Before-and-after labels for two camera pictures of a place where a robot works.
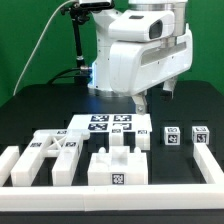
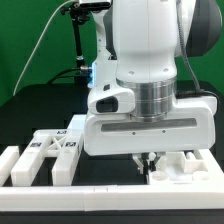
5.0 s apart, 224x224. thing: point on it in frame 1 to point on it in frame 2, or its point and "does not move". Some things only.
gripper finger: [141, 103] to [154, 162]
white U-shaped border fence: [208, 195] does not move
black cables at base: [80, 75] does not move
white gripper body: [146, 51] to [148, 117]
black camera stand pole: [78, 17] does not move
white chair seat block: [118, 167] to [191, 167]
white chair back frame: [63, 143] does not move
